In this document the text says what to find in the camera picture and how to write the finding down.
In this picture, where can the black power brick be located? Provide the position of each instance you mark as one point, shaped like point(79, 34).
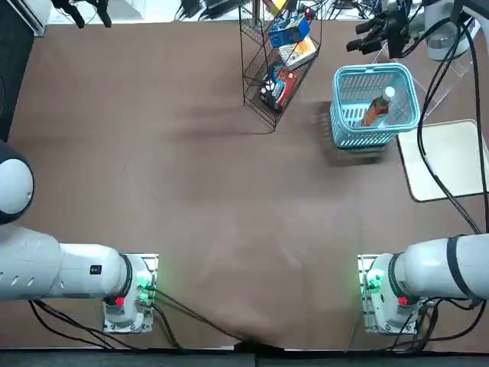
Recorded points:
point(191, 7)

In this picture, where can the cream plastic tray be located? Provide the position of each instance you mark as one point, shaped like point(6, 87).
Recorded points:
point(454, 153)

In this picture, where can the black power supply red light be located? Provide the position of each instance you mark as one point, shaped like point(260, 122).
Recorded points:
point(308, 14)

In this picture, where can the amber tea bottle white cap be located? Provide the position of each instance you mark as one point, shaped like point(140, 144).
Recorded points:
point(376, 109)

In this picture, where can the clear acrylic beverage shelf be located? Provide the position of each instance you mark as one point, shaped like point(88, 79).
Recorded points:
point(456, 74)

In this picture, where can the white orange cracker box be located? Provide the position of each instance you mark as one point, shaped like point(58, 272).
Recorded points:
point(302, 53)

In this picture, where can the blue Oreo cookie box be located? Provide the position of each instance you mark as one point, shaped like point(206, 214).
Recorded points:
point(286, 36)

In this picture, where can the aluminium camera post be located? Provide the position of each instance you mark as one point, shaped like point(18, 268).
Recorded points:
point(258, 9)

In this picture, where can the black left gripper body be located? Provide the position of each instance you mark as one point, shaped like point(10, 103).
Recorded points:
point(80, 2)

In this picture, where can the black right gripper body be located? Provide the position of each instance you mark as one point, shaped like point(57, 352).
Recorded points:
point(401, 26)

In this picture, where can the light blue plastic basket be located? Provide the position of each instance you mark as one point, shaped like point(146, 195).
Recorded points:
point(376, 69)

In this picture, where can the grey finned power supply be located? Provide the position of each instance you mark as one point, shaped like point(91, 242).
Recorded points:
point(223, 4)

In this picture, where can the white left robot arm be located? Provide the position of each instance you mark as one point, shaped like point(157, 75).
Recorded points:
point(76, 271)

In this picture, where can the white grooved panel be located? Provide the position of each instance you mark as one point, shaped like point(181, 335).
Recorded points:
point(42, 19)

